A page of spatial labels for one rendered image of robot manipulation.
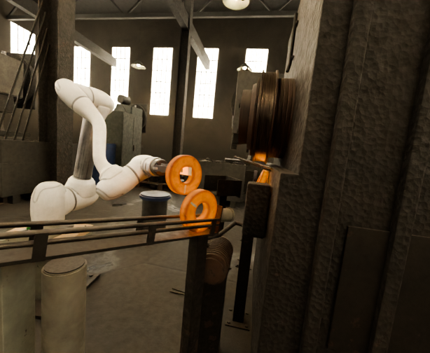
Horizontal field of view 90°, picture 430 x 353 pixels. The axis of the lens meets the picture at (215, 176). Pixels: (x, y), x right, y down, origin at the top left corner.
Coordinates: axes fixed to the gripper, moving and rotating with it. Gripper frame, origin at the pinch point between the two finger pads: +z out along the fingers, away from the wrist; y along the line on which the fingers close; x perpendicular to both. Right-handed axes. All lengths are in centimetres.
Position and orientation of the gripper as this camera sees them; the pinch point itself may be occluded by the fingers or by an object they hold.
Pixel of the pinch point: (184, 170)
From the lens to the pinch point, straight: 84.3
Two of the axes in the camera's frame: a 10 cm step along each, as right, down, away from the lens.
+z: 7.0, 0.9, -7.0
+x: 0.6, -10.0, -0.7
